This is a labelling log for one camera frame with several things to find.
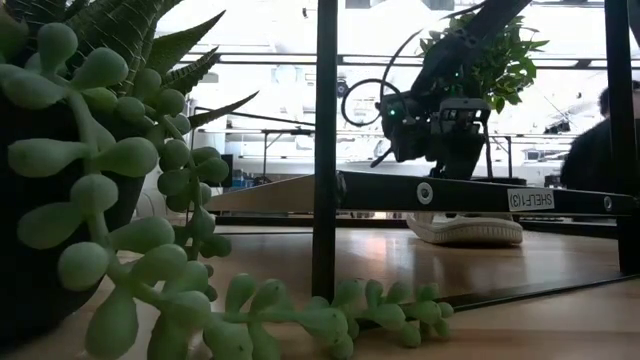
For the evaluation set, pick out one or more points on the wooden shelf with black frame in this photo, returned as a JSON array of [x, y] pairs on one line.
[[325, 225]]

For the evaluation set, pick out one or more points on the white shelf label sticker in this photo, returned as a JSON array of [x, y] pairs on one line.
[[530, 199]]

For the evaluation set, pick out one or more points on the grey rubber slide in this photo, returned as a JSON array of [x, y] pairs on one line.
[[465, 232]]

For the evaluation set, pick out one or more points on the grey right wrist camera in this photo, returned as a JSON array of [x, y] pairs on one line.
[[460, 115]]

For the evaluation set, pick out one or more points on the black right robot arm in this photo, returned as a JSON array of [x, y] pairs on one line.
[[465, 45]]

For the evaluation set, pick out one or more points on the background table with black legs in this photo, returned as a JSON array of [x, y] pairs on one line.
[[287, 132]]

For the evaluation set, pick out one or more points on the potted green succulent plant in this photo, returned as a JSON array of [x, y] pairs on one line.
[[130, 157]]

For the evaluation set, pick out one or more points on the potted leafy green plant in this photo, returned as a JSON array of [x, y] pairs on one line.
[[500, 65]]

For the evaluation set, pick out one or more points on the person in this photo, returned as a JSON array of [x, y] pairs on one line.
[[585, 160]]

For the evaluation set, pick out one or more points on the black metal table frame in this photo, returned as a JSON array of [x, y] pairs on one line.
[[280, 220]]

